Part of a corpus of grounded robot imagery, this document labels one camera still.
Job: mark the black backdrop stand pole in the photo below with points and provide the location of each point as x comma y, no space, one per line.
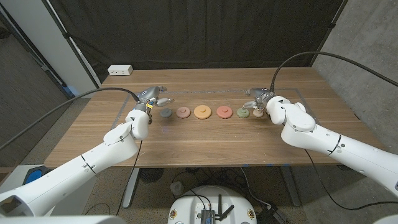
329,29
73,46

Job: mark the black backdrop curtain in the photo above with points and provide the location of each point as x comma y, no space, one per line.
199,31

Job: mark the black power adapter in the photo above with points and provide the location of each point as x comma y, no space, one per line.
272,215

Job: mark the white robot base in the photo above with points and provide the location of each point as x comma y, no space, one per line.
192,205

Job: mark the black router with antennas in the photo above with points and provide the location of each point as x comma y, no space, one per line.
207,216

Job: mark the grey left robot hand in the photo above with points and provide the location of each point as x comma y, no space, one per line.
148,93

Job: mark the black round floor fan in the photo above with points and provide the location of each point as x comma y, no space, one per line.
151,175

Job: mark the grey table leg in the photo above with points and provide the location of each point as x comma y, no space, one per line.
290,186

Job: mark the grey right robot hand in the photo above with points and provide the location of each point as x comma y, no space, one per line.
259,93

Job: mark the white table leg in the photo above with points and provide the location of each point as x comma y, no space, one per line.
132,189

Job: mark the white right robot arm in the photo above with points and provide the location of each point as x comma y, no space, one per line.
342,149

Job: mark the white robot torso edge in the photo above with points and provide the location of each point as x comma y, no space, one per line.
62,220

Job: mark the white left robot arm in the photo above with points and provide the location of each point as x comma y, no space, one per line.
77,171

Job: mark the white foot pedal blue pads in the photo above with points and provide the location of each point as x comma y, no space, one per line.
32,175

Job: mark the grey round floor object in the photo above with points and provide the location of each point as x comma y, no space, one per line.
177,188

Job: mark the white power strip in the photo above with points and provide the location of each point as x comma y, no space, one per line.
120,70

